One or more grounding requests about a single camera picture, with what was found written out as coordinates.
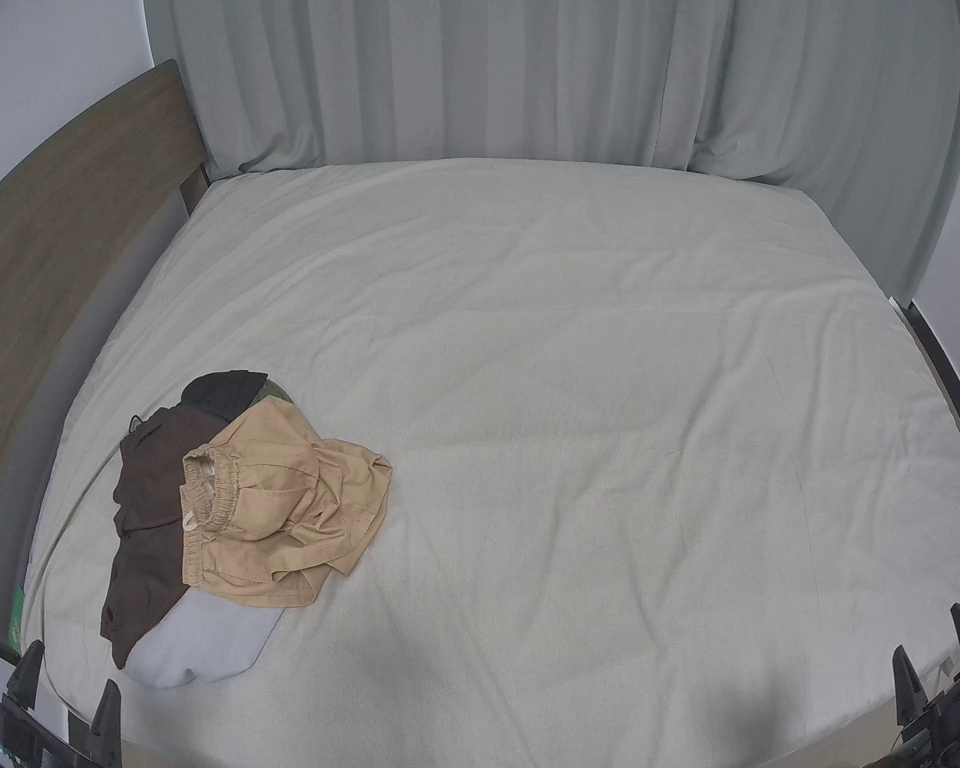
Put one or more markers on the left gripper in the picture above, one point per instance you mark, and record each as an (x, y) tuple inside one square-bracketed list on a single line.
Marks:
[(30, 739)]

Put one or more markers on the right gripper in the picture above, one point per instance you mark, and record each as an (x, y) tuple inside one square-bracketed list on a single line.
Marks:
[(937, 735)]

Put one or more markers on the tan shorts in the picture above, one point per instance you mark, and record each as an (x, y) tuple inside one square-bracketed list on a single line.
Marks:
[(300, 525)]

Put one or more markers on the bed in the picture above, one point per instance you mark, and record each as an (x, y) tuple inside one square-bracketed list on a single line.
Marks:
[(525, 375)]

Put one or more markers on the white garment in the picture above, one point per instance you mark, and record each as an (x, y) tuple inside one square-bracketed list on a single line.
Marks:
[(202, 637)]

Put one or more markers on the brown garment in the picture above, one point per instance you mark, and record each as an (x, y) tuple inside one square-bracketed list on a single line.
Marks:
[(150, 525)]

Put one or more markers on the black garment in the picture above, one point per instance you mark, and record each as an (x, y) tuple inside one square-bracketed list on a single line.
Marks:
[(225, 390)]

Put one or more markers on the green garment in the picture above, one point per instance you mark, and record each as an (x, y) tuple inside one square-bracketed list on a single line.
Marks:
[(276, 391)]

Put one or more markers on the pale green curtain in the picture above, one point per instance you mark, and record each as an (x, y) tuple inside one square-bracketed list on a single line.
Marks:
[(450, 75)]

